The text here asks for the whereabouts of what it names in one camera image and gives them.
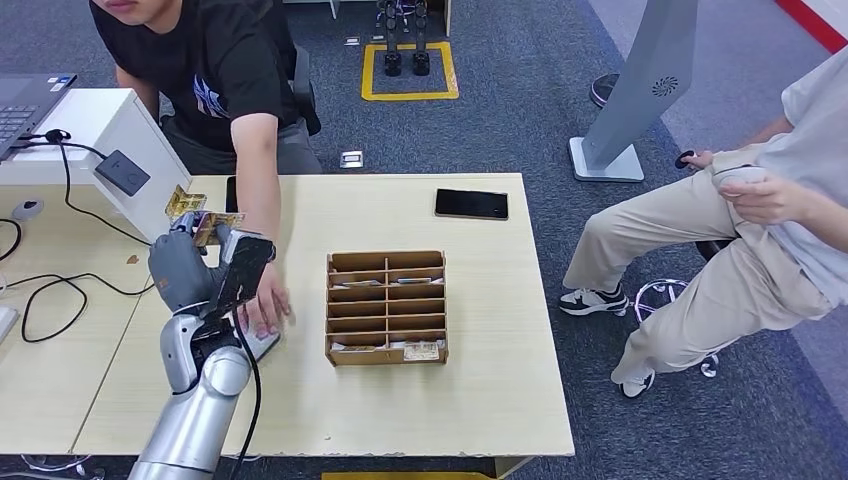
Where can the person's right forearm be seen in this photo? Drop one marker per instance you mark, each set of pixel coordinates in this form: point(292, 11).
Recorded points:
point(136, 96)

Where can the gold patterned card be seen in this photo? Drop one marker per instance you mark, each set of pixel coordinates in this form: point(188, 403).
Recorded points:
point(222, 222)

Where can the person's left hand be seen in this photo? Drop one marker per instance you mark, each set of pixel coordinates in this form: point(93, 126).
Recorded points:
point(268, 301)
point(762, 199)

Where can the printed key card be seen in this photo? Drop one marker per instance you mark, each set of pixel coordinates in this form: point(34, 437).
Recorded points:
point(422, 352)

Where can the black wrist watch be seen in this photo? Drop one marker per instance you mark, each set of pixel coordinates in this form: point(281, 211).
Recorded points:
point(272, 252)

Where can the black handheld controller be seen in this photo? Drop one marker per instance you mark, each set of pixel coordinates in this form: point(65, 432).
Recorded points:
point(682, 159)

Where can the metal floor socket plate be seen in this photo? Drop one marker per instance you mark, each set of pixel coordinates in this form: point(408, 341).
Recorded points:
point(351, 159)
point(352, 40)

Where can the black square box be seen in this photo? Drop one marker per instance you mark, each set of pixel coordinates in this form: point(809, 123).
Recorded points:
point(122, 173)

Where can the black office chair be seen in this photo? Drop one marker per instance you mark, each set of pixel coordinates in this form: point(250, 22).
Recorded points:
point(305, 93)

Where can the dark grey laptop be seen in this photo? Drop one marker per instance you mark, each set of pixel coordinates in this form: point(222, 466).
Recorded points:
point(26, 106)

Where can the grey computer mouse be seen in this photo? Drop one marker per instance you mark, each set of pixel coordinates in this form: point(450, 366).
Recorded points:
point(28, 210)

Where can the person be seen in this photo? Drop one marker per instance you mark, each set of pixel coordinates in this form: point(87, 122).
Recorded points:
point(696, 265)
point(199, 66)

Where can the wooden card organizer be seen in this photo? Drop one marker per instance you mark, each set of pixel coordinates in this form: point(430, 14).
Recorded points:
point(411, 308)

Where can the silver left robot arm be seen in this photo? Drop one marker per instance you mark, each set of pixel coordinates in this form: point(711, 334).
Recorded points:
point(192, 417)

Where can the white card reader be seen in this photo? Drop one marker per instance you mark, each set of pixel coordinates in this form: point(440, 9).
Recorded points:
point(268, 349)

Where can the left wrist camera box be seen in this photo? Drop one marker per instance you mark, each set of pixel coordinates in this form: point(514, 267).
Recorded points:
point(242, 272)

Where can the yellow floor tape square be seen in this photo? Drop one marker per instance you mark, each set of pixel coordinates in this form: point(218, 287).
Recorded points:
point(409, 95)

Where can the person's right hand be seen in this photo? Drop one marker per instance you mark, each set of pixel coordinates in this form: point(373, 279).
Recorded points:
point(701, 160)

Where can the white flat device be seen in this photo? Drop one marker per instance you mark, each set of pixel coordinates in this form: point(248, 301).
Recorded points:
point(5, 324)

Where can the white key card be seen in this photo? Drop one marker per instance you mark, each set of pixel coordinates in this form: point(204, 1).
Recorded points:
point(417, 281)
point(397, 344)
point(358, 285)

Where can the black round base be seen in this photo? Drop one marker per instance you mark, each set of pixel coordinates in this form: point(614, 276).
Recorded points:
point(601, 89)

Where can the black robot leg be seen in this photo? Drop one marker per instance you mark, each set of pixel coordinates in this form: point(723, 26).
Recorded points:
point(421, 63)
point(392, 63)

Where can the chrome base stool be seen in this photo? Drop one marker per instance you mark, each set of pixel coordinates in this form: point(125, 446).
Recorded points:
point(712, 250)

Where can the grey kiosk stand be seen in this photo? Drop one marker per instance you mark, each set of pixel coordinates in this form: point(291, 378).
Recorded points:
point(636, 86)

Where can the black smartphone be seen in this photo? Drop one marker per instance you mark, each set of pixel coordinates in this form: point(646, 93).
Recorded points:
point(472, 204)
point(230, 195)

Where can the white desk riser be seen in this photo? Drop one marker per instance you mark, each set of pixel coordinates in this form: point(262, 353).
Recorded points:
point(86, 119)

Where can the person's left forearm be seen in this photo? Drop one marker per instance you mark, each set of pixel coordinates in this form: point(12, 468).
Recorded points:
point(255, 199)

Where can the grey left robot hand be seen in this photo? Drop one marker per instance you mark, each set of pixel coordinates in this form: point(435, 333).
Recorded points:
point(179, 272)

